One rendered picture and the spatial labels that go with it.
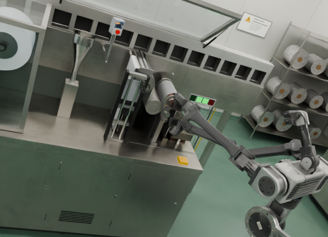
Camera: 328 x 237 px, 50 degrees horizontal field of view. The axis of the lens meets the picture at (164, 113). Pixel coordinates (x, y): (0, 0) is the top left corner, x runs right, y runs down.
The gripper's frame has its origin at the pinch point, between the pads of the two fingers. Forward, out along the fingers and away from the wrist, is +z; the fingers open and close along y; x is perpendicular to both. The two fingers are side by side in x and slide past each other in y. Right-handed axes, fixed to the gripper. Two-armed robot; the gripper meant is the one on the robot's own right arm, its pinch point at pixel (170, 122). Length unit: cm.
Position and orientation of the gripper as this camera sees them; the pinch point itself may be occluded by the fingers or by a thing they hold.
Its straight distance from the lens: 270.8
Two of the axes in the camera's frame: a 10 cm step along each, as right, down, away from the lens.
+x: 2.0, -9.8, 0.6
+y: 9.1, 2.0, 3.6
